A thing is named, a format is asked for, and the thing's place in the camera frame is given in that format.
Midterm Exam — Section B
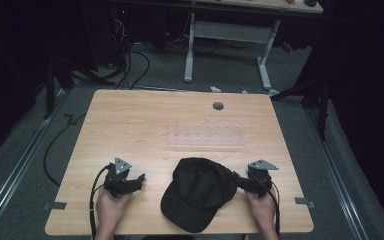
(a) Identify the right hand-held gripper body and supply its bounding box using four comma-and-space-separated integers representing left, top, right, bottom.
246, 159, 280, 199

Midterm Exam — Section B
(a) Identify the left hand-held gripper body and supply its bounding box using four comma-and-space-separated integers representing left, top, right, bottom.
103, 157, 135, 198

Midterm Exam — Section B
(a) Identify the black baseball cap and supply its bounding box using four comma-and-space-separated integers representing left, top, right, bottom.
160, 157, 239, 234

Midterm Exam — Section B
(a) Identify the person's right hand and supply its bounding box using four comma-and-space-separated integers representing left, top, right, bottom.
244, 185, 280, 235

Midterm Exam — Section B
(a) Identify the person's left hand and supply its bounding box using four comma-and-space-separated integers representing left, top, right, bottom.
94, 187, 133, 236

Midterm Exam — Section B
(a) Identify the grey tape piece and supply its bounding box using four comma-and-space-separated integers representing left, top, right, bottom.
42, 201, 68, 212
294, 196, 317, 210

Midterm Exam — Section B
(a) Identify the clear plastic tube rack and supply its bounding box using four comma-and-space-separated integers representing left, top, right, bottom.
167, 119, 249, 148

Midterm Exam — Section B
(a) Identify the black metal stand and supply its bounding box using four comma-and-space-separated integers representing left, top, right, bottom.
269, 74, 334, 141
42, 58, 78, 120

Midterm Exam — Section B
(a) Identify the light wooden desk top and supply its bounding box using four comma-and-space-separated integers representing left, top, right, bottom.
193, 0, 325, 15

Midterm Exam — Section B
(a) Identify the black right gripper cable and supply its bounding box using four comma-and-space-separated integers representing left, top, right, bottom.
255, 173, 281, 238

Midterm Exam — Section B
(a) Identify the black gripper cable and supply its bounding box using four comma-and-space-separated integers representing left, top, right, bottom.
88, 163, 114, 240
255, 173, 281, 238

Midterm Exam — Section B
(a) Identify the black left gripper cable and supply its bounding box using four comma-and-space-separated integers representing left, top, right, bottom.
88, 163, 114, 240

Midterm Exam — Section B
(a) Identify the black floor cable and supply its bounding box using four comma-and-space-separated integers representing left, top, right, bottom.
42, 112, 88, 188

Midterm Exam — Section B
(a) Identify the metal floor rail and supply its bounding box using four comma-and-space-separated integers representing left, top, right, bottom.
304, 107, 370, 240
0, 87, 70, 239

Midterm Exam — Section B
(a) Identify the bundle of black cables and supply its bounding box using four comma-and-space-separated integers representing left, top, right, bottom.
108, 14, 152, 91

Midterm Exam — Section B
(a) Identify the white metal desk frame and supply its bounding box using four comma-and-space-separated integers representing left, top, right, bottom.
183, 12, 282, 98

